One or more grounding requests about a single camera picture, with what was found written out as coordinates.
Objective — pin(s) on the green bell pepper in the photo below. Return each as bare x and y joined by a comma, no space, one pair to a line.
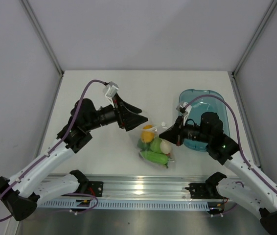
143,146

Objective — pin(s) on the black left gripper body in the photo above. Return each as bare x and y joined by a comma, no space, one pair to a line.
109,115

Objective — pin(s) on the teal plastic tray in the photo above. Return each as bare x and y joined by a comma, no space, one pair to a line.
200,106

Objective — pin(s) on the light green round squash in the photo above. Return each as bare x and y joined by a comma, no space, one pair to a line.
155,145

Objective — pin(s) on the left aluminium frame post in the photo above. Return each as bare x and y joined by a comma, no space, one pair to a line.
41,35

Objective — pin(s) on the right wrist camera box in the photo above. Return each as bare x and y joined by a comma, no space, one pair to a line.
184,108

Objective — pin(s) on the light green gourd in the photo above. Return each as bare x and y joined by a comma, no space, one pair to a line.
158,158

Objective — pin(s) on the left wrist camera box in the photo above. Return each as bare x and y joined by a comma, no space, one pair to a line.
110,89

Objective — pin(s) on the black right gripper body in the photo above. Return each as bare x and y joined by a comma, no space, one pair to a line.
193,132

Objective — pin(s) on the yellow lemon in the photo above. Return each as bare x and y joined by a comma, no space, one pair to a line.
147,135

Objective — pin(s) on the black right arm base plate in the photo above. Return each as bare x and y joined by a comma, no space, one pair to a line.
203,191

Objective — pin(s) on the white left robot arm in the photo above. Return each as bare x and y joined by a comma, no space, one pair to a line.
23,192

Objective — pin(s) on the slotted cable duct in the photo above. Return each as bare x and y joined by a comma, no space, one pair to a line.
66,203

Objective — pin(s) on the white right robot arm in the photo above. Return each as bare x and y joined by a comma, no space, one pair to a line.
258,194

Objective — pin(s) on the clear zip top bag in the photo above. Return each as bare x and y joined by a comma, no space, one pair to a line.
135,135

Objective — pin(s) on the aluminium frame post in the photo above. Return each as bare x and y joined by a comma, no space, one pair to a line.
264,22
41,35

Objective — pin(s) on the aluminium mounting rail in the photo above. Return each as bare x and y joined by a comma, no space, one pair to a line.
145,187

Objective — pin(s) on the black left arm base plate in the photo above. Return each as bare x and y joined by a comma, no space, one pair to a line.
94,188

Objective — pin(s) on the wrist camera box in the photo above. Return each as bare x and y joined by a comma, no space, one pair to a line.
110,89
184,108

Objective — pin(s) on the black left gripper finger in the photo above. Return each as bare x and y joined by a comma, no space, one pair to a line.
127,102
132,120

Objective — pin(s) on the white garlic bulb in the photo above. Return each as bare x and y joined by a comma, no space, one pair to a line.
165,147

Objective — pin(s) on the right aluminium frame post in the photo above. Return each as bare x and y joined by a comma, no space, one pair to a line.
264,22

